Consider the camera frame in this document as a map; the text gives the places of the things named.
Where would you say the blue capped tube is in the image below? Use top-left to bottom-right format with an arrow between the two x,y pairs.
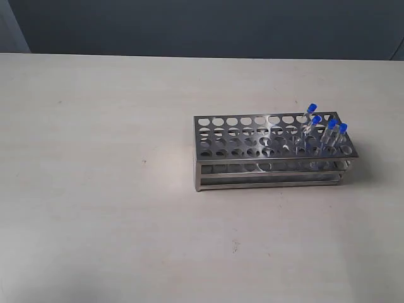
295,104 -> 317,145
314,119 -> 337,157
334,123 -> 348,150
302,116 -> 322,149

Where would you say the stainless steel test tube rack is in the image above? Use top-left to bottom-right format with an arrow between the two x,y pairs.
194,112 -> 359,191

